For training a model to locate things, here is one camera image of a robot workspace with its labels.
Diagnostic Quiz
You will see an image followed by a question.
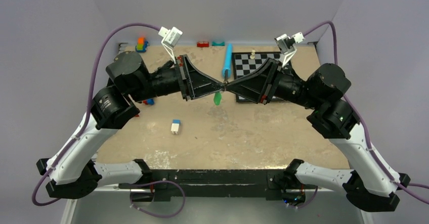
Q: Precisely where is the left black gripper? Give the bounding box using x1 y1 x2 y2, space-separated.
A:
129 53 225 102

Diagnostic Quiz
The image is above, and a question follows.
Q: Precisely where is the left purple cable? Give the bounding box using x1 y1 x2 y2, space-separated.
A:
31 23 161 207

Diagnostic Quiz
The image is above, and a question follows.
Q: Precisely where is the blue orange toy car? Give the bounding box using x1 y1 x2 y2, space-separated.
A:
135 37 149 53

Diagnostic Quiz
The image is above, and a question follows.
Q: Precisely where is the colourful toy brick stack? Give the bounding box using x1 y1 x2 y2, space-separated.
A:
142 99 155 105

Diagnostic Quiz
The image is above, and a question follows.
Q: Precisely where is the aluminium frame rail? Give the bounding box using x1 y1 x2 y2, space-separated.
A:
60 184 119 224

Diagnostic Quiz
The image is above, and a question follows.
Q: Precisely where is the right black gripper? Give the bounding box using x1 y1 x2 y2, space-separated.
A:
226 57 322 110

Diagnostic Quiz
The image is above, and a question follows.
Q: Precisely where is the blue cylinder tool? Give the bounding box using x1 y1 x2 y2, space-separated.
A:
222 43 233 77

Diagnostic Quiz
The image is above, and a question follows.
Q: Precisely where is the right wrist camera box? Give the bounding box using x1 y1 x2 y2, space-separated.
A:
275 32 305 68

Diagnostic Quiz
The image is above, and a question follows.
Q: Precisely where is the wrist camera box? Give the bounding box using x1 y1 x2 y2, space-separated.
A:
158 27 183 64
275 32 305 68

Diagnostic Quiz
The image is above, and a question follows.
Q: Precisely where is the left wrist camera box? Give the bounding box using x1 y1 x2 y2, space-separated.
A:
158 27 183 64

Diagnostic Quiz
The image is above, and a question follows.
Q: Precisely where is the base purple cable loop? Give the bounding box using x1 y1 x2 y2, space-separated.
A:
128 178 186 218

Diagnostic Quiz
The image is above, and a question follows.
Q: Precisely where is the red toy brick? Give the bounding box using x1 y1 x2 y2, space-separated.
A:
196 41 210 48

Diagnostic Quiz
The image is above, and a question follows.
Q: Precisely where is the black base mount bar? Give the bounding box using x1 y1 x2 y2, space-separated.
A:
119 169 306 205

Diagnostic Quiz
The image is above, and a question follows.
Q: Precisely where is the black white chessboard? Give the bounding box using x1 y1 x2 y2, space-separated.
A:
233 53 304 103

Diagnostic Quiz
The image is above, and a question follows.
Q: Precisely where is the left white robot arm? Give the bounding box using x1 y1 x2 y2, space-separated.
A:
37 52 225 199

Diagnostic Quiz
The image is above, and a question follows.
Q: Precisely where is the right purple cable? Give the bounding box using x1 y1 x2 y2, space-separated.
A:
303 21 429 205

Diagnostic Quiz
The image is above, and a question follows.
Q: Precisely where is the white blue toy brick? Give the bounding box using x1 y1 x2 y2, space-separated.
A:
170 119 181 135

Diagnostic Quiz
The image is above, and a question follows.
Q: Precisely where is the teal toy piece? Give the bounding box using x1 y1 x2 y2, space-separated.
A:
211 40 225 47

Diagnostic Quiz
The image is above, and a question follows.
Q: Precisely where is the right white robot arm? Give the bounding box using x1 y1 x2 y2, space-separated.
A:
226 59 410 212

